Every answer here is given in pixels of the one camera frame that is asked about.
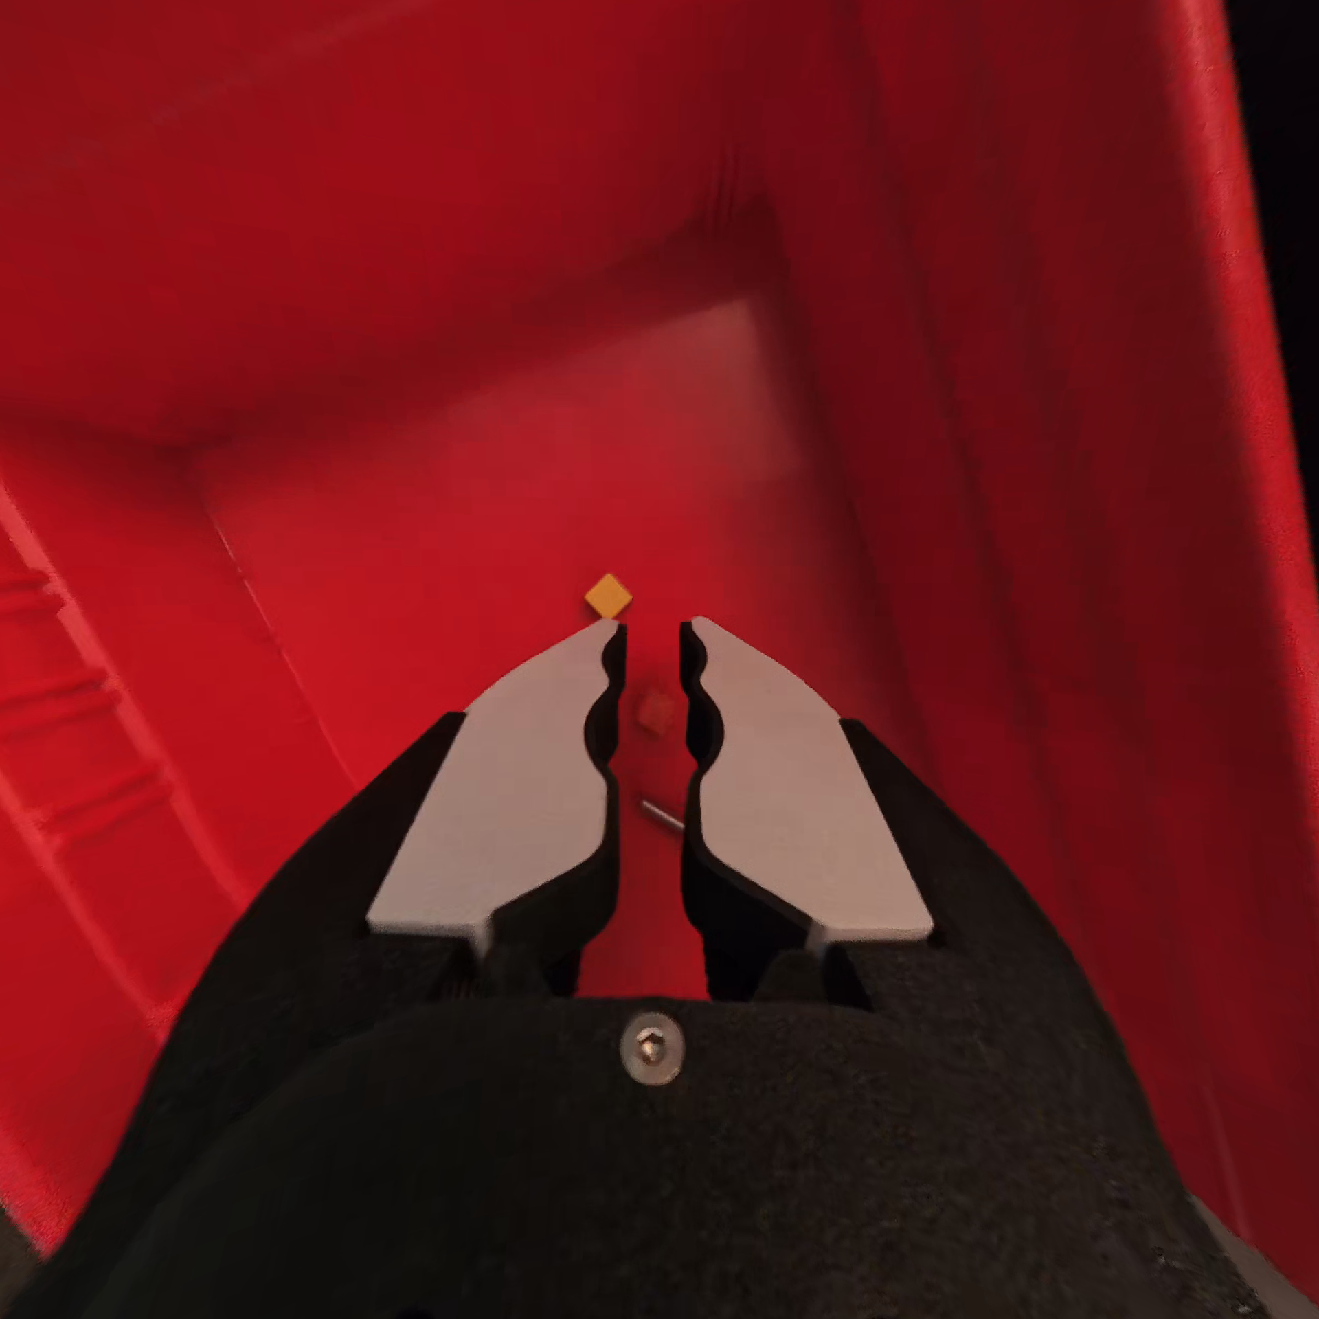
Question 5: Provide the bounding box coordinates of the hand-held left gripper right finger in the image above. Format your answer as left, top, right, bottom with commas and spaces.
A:
676, 615, 934, 950

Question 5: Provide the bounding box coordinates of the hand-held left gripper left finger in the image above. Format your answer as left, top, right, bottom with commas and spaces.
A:
367, 618, 626, 953

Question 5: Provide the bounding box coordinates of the red plastic bin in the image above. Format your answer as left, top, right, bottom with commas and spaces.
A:
0, 0, 1319, 1289

